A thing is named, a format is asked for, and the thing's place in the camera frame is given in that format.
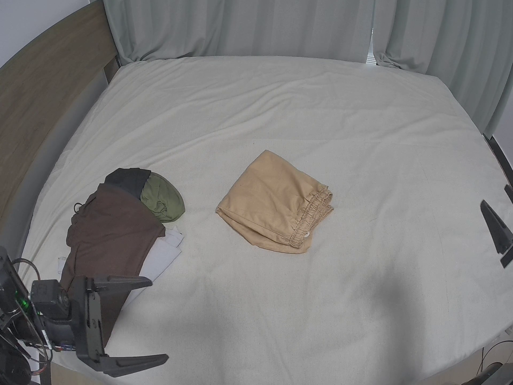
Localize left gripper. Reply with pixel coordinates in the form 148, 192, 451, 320
39, 275, 169, 378

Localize black cable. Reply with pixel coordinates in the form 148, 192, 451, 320
11, 257, 41, 292

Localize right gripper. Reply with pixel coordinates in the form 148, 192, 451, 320
480, 184, 513, 270

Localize black garment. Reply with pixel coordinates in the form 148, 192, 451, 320
104, 168, 152, 204

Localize bed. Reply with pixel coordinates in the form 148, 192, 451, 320
0, 0, 513, 385

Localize tan shorts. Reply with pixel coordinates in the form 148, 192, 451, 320
216, 149, 335, 255

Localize olive green garment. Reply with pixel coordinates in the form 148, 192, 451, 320
140, 171, 186, 224

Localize white garment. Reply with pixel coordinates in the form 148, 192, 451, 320
125, 226, 186, 309

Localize pale grey-green curtain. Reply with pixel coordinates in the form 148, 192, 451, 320
372, 0, 513, 136
98, 0, 379, 66

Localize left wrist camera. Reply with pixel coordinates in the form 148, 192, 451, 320
31, 279, 72, 321

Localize brown garment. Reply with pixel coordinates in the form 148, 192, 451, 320
60, 184, 166, 346

